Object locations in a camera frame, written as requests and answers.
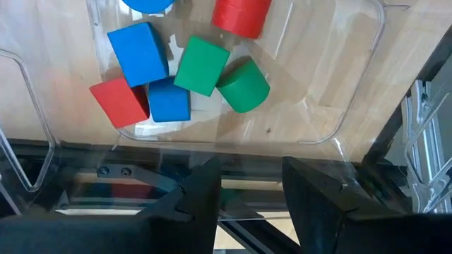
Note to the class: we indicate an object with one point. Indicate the clear plastic bin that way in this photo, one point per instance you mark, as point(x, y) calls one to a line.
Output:
point(300, 70)

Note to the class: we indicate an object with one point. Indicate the small red block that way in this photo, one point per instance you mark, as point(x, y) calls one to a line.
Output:
point(120, 102)

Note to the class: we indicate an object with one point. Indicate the black metal table frame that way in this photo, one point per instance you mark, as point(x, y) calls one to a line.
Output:
point(406, 106)

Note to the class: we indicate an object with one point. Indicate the small blue block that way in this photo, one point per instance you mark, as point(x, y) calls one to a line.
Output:
point(137, 53)
point(169, 102)

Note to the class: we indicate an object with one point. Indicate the red half-cylinder block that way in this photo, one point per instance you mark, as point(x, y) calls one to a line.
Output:
point(242, 16)

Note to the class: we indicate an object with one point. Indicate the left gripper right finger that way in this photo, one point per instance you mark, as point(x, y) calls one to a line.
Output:
point(318, 218)

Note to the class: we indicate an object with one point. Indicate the green half-cylinder block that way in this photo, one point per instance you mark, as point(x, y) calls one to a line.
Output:
point(245, 88)

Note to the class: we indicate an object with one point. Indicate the small green block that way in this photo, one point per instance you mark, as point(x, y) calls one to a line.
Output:
point(201, 65)

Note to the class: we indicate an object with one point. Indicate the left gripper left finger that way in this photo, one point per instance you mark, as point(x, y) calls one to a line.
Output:
point(190, 218)

